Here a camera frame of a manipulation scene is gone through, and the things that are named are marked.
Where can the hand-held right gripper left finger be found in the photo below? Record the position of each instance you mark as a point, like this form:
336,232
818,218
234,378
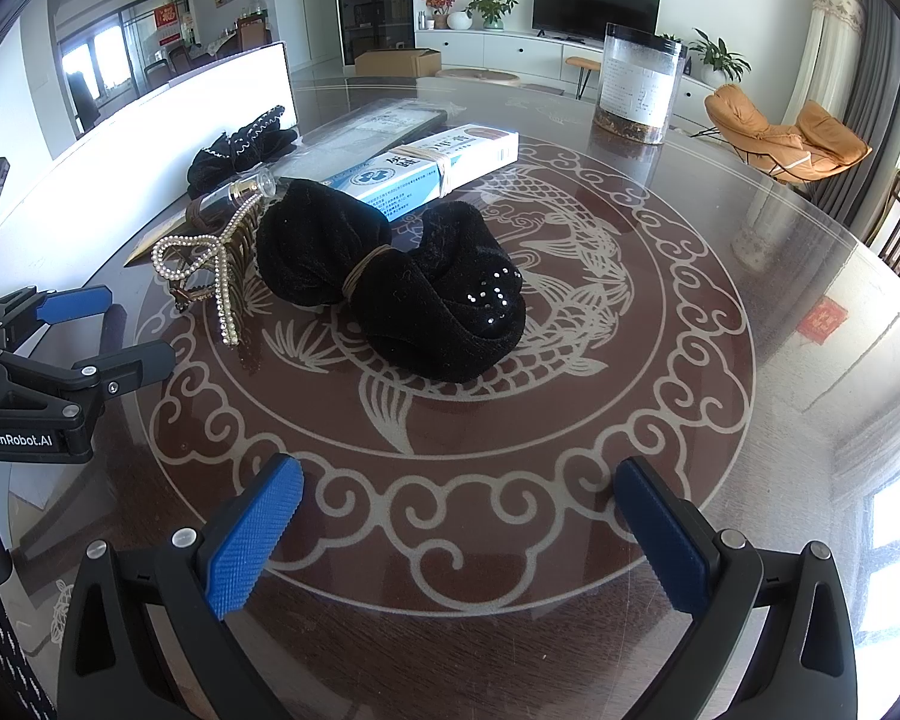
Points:
256,540

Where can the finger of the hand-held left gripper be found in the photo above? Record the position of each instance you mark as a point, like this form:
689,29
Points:
75,307
120,367

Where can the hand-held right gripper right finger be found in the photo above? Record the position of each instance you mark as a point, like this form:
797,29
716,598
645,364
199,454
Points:
661,540

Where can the pearl hair claw clip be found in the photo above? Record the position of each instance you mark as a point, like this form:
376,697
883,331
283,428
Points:
223,307

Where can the large white cardboard box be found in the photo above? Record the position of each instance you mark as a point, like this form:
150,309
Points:
157,120

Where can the large black velvet bundle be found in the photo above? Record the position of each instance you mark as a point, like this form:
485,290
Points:
420,292

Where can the blue and white medicine box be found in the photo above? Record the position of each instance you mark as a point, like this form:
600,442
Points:
420,165

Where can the person's left forearm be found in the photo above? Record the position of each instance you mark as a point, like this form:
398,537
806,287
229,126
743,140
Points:
4,652

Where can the dark patterned glass desktop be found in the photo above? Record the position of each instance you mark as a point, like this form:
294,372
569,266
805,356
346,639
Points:
570,405

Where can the small glass vial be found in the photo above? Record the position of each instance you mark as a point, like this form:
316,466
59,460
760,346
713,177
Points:
240,191

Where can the small black trimmed scrunchie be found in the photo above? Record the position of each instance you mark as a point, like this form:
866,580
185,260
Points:
225,157

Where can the red door decoration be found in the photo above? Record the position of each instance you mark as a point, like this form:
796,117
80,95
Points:
169,24

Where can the dining table with chairs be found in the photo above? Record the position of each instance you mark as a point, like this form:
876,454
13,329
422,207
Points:
225,45

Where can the clear plastic packet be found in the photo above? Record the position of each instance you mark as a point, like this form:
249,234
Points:
367,127

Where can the brown cardboard shipping box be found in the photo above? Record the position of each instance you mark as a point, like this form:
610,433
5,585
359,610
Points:
397,62

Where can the orange lounge chair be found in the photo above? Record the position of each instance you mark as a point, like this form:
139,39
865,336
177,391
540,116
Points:
765,131

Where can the dark glass display cabinet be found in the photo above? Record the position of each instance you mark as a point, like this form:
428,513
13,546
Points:
375,0

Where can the clear cylindrical jar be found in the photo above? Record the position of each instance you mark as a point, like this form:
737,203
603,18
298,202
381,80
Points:
637,82

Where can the round wooden board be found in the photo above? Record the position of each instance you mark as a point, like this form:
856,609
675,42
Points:
480,76

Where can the red flower bouquet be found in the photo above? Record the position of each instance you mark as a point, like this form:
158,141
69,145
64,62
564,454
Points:
439,1

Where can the white round vase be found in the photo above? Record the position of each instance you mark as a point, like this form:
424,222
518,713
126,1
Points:
459,19

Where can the grey curtain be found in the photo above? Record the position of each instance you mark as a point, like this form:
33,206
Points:
885,112

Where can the wooden bench with hairpin legs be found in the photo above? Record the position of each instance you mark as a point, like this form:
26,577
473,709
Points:
581,64

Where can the broad-leaf potted plant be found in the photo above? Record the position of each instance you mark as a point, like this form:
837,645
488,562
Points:
716,56

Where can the white curtain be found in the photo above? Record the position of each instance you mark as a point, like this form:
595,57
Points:
825,75

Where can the white television cabinet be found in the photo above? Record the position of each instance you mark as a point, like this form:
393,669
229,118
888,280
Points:
510,49

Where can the bushy green potted plant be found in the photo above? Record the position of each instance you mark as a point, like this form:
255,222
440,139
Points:
493,7

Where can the black television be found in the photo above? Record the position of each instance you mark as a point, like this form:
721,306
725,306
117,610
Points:
596,4

